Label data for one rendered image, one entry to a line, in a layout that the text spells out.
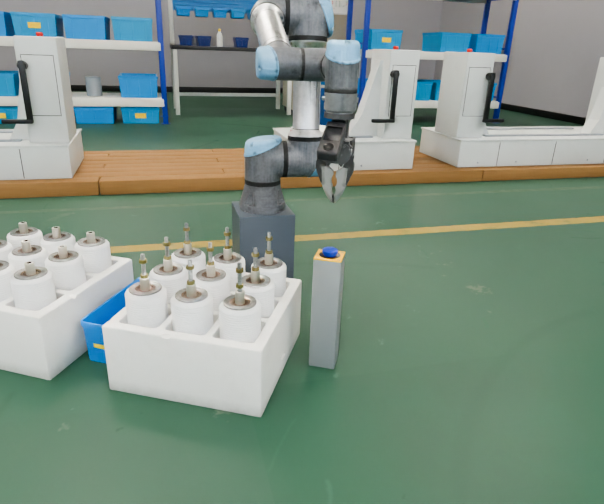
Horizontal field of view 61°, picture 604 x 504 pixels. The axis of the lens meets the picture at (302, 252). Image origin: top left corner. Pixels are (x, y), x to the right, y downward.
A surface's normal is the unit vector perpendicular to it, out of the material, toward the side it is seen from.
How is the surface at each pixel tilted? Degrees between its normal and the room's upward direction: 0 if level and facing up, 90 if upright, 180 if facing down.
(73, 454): 0
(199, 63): 90
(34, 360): 90
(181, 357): 90
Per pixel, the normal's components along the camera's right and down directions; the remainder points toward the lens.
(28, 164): 0.26, 0.37
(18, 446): 0.04, -0.93
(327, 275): -0.22, 0.36
